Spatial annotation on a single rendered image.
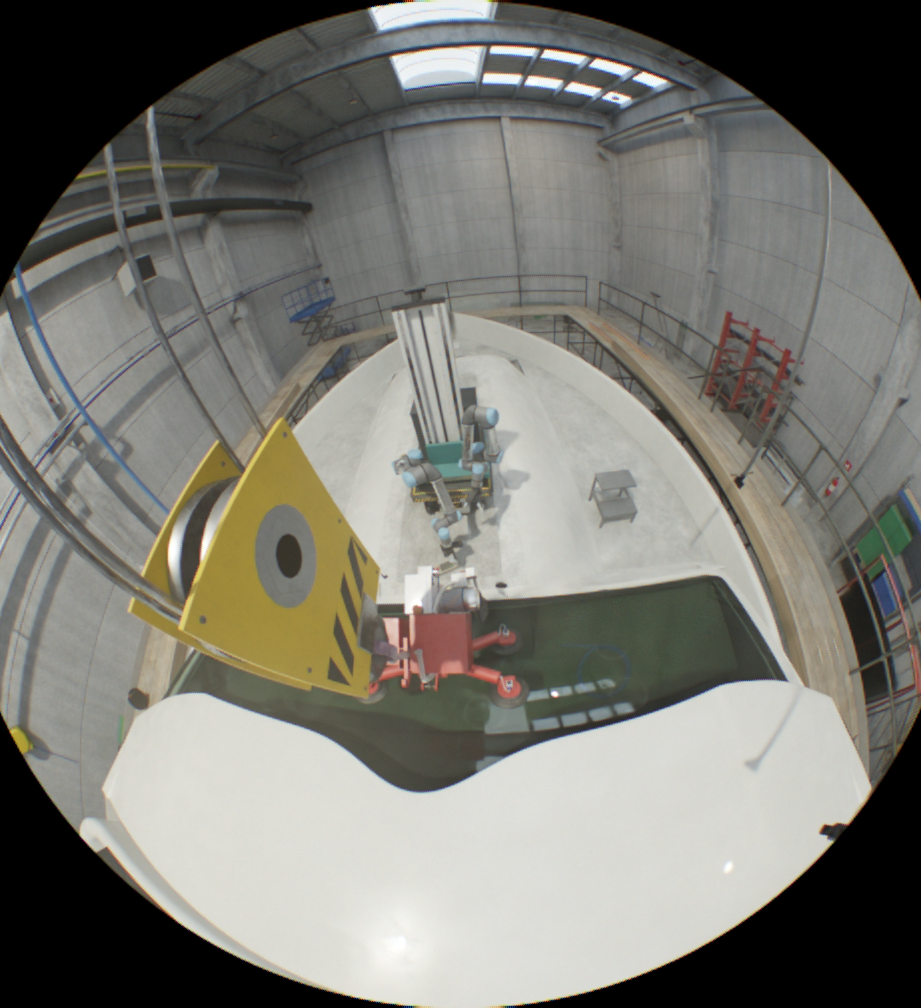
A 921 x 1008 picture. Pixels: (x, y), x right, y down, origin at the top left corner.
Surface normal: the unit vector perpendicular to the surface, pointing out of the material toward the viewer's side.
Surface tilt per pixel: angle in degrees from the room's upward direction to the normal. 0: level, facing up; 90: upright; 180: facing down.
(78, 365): 90
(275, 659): 90
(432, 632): 20
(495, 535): 0
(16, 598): 90
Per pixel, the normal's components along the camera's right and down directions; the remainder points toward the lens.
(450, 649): -0.13, -0.34
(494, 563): -0.13, -0.64
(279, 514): 0.99, -0.11
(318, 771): -0.17, -0.86
